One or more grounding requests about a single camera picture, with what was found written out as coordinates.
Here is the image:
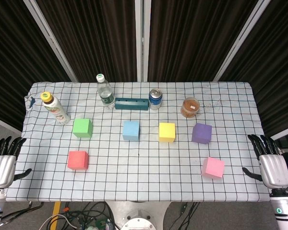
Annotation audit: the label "black cable tangle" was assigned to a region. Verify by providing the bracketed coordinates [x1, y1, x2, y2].
[62, 201, 117, 230]

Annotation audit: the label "yellow foam cube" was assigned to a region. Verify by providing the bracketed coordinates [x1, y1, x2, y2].
[158, 122, 176, 143]

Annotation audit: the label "light blue foam cube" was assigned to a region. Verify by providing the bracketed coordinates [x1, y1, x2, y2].
[122, 120, 141, 141]

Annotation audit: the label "red foam cube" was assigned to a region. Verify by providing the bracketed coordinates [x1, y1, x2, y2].
[67, 150, 90, 171]

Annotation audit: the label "white black checkered tablecloth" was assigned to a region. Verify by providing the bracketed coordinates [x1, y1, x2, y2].
[5, 81, 280, 202]

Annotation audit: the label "teal rectangular box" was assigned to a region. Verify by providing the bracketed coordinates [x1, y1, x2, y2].
[114, 97, 150, 111]

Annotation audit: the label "white drink bottle yellow cap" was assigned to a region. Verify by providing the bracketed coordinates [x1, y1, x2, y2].
[40, 92, 71, 126]

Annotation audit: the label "white partition base rail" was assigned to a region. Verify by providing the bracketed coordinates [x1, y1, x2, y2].
[266, 124, 288, 141]
[0, 114, 22, 133]

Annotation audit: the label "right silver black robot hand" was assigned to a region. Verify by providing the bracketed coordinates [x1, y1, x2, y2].
[242, 134, 288, 189]

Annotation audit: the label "white partition frame post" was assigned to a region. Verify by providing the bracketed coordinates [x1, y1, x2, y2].
[134, 0, 151, 82]
[23, 0, 79, 82]
[213, 0, 272, 82]

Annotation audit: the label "purple foam cube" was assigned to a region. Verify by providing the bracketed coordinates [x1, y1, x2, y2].
[191, 123, 213, 144]

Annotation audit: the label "white cable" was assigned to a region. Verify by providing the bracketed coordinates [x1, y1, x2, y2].
[39, 214, 81, 230]

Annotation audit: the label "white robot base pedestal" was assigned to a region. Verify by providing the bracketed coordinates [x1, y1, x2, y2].
[105, 200, 171, 230]

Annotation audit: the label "black cables with green plug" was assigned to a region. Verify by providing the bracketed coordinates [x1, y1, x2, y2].
[177, 202, 202, 230]

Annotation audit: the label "pink foam cube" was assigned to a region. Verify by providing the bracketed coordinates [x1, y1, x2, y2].
[201, 157, 225, 179]

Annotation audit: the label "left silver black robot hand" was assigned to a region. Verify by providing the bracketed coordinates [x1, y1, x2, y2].
[0, 136, 32, 189]

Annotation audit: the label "dark pleated partition panel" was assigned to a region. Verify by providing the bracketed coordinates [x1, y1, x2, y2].
[36, 0, 138, 82]
[218, 0, 288, 138]
[0, 0, 72, 131]
[147, 0, 258, 82]

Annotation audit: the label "green foam cube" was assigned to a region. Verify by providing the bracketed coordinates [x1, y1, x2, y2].
[72, 118, 94, 138]

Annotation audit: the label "blue soda can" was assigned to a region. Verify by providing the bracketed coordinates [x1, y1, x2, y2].
[148, 88, 163, 111]

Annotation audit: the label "clear water bottle green label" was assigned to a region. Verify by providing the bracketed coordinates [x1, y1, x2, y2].
[96, 73, 116, 109]

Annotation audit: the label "clear jar of rubber bands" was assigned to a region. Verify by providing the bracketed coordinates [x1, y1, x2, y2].
[180, 97, 201, 118]

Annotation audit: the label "yellow floor tape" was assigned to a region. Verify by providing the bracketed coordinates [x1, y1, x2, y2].
[50, 201, 61, 230]

